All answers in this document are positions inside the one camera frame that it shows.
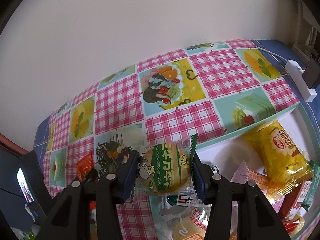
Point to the cream persimmon snack packet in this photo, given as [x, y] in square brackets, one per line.
[244, 173]

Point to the pink checkered tablecloth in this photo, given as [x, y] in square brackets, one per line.
[211, 89]

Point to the yellow soft bread packet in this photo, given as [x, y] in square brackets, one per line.
[283, 162]

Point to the white wooden chair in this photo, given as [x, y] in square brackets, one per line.
[307, 31]

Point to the green white cracker packet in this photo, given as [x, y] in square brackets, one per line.
[184, 200]

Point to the round pastry clear wrapper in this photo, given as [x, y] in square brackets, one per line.
[189, 223]

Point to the black power adapter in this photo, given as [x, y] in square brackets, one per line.
[311, 74]

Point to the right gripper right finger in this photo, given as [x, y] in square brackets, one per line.
[201, 175]

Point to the red brown milk biscuit packet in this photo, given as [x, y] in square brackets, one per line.
[293, 201]

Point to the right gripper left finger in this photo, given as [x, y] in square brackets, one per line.
[130, 169]

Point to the red rectangular snack box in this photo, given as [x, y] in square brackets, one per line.
[84, 166]

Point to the white power strip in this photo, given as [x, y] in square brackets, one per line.
[295, 71]

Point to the white tray green rim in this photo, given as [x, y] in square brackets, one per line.
[229, 151]

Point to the pink snack packet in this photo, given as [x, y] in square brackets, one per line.
[277, 202]

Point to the green round biscuit packet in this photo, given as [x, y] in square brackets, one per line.
[164, 169]

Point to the red cracker packet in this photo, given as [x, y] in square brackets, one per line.
[294, 226]

